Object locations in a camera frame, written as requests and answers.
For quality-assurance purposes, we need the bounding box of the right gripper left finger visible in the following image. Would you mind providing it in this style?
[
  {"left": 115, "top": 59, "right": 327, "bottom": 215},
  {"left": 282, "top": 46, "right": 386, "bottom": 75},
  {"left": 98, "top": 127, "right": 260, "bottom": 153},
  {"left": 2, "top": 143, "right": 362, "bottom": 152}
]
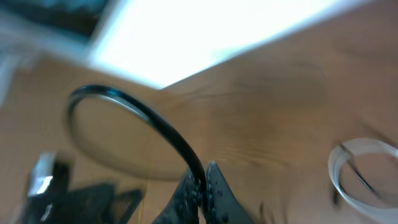
[{"left": 152, "top": 169, "right": 200, "bottom": 224}]

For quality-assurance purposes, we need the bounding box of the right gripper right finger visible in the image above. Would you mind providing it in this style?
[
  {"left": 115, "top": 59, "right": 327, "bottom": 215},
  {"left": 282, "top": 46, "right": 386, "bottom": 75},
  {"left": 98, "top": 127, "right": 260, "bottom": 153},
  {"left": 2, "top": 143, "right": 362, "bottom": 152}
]
[{"left": 203, "top": 161, "right": 254, "bottom": 224}]

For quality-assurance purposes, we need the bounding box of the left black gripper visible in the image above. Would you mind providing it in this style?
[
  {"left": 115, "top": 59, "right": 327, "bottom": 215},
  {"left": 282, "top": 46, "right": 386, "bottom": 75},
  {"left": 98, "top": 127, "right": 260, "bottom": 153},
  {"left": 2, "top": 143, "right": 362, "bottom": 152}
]
[{"left": 20, "top": 152, "right": 144, "bottom": 224}]

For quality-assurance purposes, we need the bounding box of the long black cable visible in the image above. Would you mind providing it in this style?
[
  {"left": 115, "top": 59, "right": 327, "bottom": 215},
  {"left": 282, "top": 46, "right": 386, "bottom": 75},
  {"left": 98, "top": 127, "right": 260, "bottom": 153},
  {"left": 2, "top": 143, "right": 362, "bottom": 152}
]
[{"left": 63, "top": 83, "right": 208, "bottom": 187}]

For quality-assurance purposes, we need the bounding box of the white cable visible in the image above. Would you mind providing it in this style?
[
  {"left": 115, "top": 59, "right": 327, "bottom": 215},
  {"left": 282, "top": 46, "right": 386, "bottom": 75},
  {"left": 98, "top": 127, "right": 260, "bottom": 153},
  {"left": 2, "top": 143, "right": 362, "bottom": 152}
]
[{"left": 328, "top": 138, "right": 398, "bottom": 223}]

